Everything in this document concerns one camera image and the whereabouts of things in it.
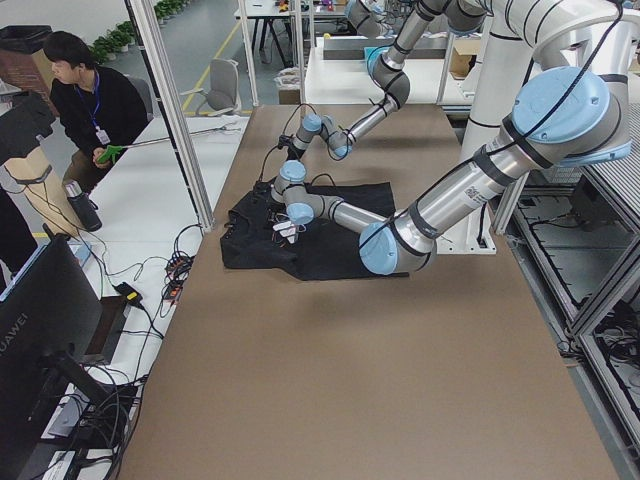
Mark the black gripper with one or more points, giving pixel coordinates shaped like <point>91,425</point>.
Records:
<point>270,203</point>
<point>286,141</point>

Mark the black t-shirt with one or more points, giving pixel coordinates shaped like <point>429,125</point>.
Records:
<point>324,251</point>

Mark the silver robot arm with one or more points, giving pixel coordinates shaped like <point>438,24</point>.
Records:
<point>562,114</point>
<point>368,18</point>

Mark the grey office chair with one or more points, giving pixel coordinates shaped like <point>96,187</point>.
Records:
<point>223,97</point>

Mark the far orange USB hub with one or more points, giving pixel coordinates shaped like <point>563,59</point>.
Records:
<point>178,266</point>

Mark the orange usb hub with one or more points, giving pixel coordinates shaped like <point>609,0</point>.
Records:
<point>178,266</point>
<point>172,291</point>

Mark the blue plastic bin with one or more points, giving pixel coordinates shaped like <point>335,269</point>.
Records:
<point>379,59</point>

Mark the near orange USB hub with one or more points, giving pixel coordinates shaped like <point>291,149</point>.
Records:
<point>172,291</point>

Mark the black power adapter yellow label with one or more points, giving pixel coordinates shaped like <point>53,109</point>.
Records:
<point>132,296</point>

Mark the dark grey water bottle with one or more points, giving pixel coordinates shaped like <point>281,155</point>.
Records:
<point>82,206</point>

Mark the seated man in black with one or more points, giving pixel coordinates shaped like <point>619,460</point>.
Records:
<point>98,106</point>

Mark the black Huawei monitor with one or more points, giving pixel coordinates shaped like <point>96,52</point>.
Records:
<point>48,319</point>

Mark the aluminium frame post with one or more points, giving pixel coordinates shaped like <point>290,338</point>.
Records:
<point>149,40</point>

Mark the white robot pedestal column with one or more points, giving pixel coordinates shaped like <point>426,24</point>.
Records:
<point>525,39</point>

